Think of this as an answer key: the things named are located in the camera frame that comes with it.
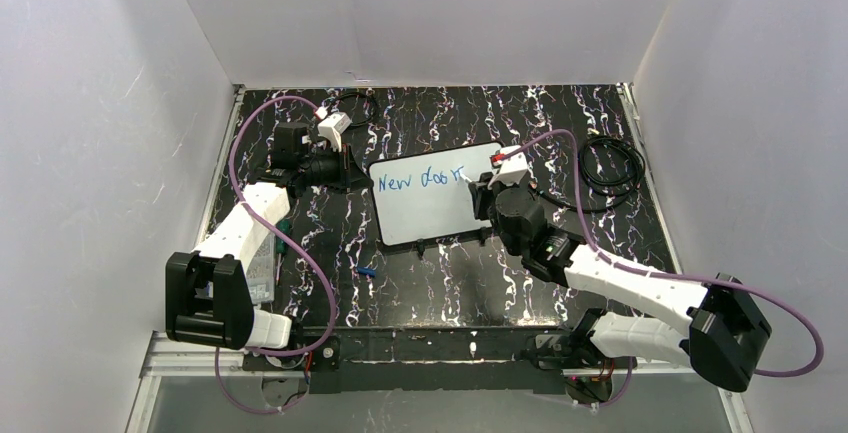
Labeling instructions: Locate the white whiteboard black frame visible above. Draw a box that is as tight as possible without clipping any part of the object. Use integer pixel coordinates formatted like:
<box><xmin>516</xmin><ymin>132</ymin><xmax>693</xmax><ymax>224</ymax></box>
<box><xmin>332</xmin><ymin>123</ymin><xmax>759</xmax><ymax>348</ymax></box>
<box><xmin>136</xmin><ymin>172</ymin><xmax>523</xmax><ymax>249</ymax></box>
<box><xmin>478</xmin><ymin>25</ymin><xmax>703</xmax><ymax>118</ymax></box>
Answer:
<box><xmin>368</xmin><ymin>142</ymin><xmax>502</xmax><ymax>247</ymax></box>

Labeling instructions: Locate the blue marker cap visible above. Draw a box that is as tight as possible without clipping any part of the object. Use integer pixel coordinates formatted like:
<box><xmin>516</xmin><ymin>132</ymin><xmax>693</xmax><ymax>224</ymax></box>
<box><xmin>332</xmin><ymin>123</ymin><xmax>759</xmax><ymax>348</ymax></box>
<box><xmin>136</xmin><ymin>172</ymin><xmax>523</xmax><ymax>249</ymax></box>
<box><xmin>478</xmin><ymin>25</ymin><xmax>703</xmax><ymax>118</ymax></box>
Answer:
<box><xmin>356</xmin><ymin>267</ymin><xmax>376</xmax><ymax>278</ymax></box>

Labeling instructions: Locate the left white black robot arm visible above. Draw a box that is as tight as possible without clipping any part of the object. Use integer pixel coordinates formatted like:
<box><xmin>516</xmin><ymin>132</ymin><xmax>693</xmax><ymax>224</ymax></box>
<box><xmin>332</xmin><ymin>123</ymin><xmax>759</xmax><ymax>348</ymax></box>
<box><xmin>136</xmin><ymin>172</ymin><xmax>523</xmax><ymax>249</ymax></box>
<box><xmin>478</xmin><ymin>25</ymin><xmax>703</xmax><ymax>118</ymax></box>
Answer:
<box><xmin>165</xmin><ymin>113</ymin><xmax>373</xmax><ymax>350</ymax></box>

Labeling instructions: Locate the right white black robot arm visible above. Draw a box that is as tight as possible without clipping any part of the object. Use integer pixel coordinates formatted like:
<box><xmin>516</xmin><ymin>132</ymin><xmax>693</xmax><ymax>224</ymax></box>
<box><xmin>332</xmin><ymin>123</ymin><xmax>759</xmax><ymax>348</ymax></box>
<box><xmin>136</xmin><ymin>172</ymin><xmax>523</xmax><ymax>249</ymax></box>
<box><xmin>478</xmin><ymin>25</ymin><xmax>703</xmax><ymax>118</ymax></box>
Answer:
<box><xmin>468</xmin><ymin>173</ymin><xmax>772</xmax><ymax>392</ymax></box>

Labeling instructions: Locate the clear plastic parts box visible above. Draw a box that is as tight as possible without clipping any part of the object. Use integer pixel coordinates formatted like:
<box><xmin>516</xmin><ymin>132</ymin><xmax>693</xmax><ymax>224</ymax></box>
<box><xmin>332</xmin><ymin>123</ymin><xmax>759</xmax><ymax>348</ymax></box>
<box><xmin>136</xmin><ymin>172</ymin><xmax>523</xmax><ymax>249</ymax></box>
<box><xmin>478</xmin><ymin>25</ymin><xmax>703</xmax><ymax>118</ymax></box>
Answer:
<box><xmin>245</xmin><ymin>234</ymin><xmax>277</xmax><ymax>305</ymax></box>

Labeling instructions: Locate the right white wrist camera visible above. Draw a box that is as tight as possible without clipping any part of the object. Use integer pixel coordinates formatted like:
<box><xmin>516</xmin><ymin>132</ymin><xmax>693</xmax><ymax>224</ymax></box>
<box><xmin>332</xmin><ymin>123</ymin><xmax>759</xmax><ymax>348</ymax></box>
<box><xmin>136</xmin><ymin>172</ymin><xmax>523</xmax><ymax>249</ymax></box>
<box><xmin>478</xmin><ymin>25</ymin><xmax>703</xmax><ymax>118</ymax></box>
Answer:
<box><xmin>488</xmin><ymin>146</ymin><xmax>528</xmax><ymax>188</ymax></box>

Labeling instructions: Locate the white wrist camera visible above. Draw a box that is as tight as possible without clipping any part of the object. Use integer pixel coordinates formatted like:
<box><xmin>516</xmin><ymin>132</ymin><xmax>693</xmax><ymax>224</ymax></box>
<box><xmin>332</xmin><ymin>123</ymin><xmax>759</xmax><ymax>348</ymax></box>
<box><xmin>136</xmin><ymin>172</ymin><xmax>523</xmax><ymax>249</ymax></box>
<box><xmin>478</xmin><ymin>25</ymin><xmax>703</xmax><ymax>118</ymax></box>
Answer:
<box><xmin>315</xmin><ymin>107</ymin><xmax>352</xmax><ymax>152</ymax></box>
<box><xmin>488</xmin><ymin>146</ymin><xmax>528</xmax><ymax>188</ymax></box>

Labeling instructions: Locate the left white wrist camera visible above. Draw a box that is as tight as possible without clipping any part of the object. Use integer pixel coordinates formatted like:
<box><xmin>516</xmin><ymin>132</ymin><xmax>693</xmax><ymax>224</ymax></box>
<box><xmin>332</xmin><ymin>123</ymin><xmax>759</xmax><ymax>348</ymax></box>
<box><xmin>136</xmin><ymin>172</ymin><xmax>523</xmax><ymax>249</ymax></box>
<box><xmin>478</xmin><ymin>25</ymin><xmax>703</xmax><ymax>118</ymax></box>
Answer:
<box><xmin>315</xmin><ymin>107</ymin><xmax>352</xmax><ymax>152</ymax></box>

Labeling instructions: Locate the small coiled black cable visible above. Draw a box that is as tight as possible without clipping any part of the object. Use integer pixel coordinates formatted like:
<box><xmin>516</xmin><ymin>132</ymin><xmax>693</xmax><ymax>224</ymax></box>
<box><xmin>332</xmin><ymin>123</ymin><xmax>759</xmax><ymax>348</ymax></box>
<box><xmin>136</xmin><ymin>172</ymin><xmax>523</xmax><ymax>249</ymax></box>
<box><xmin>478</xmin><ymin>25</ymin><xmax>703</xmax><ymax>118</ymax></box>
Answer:
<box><xmin>330</xmin><ymin>90</ymin><xmax>382</xmax><ymax>132</ymax></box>

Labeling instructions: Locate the large coiled black cable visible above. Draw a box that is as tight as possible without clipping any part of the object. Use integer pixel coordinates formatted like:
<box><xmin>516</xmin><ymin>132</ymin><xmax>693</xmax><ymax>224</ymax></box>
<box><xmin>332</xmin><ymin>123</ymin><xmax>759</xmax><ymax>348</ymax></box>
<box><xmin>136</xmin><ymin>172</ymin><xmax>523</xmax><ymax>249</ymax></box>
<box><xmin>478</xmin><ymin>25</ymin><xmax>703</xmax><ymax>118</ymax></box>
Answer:
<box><xmin>529</xmin><ymin>128</ymin><xmax>647</xmax><ymax>214</ymax></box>

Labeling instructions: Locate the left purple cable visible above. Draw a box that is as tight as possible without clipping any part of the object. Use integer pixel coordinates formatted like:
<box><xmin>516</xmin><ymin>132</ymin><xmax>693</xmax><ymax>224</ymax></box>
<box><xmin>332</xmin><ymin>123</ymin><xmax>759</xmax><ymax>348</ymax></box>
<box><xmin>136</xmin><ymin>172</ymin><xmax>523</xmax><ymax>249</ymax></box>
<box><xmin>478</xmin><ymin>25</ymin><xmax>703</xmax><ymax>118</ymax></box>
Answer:
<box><xmin>213</xmin><ymin>95</ymin><xmax>340</xmax><ymax>416</ymax></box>

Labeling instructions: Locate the purple cable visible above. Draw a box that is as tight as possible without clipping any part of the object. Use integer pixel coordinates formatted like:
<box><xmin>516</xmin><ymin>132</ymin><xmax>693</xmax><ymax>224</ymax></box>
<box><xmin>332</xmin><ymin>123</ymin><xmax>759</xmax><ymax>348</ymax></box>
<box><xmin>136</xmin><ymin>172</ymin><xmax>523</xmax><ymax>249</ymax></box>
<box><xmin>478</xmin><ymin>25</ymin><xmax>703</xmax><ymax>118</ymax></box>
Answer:
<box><xmin>491</xmin><ymin>129</ymin><xmax>825</xmax><ymax>410</ymax></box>
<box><xmin>213</xmin><ymin>95</ymin><xmax>340</xmax><ymax>416</ymax></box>

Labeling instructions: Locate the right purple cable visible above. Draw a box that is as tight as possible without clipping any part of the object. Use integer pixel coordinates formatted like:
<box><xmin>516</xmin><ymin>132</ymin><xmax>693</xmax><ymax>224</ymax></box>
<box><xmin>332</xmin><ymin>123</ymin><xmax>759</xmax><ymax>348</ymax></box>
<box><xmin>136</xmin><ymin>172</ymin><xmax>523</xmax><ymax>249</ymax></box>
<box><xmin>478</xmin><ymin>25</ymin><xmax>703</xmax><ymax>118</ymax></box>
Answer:
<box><xmin>491</xmin><ymin>129</ymin><xmax>825</xmax><ymax>410</ymax></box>

